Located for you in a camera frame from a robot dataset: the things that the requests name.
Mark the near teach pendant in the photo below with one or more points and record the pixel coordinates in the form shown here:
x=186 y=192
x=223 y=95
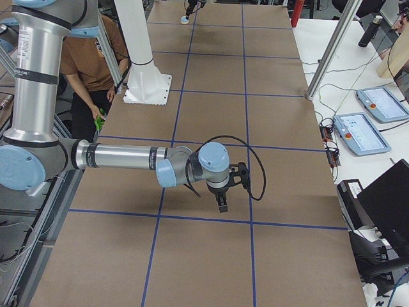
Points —
x=360 y=135

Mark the far teach pendant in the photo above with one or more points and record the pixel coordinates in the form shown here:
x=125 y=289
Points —
x=382 y=104

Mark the white camera mast base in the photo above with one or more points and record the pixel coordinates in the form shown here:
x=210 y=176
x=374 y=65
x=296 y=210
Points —
x=145 y=84

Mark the red cylinder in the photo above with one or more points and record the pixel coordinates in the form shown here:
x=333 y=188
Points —
x=297 y=10

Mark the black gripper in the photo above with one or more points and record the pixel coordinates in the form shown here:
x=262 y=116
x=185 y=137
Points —
x=218 y=192
x=192 y=5

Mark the blue wooden call bell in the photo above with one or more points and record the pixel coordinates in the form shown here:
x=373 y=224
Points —
x=184 y=20

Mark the green scissors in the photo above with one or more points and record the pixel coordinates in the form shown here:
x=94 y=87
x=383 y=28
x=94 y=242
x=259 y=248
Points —
x=100 y=120

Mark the teach pendant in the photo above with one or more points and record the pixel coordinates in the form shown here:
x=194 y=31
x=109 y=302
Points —
x=382 y=104
x=360 y=135

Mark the aluminium frame post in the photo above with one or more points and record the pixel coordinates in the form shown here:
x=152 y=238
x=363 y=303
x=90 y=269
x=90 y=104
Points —
x=332 y=47

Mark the person in brown shirt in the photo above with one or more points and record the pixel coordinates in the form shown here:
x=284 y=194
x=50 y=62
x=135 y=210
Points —
x=85 y=68

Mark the usb hub with cables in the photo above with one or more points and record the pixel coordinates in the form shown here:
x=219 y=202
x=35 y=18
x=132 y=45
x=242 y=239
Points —
x=326 y=127

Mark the black water bottle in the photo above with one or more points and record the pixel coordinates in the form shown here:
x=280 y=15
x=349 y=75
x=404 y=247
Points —
x=371 y=31

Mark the black power box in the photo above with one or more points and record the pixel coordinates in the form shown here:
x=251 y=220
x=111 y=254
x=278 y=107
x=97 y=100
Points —
x=354 y=214

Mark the black laptop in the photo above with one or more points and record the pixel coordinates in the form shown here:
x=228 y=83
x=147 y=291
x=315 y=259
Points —
x=386 y=202

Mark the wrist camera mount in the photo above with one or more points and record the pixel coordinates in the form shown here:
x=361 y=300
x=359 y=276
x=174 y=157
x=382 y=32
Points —
x=239 y=174

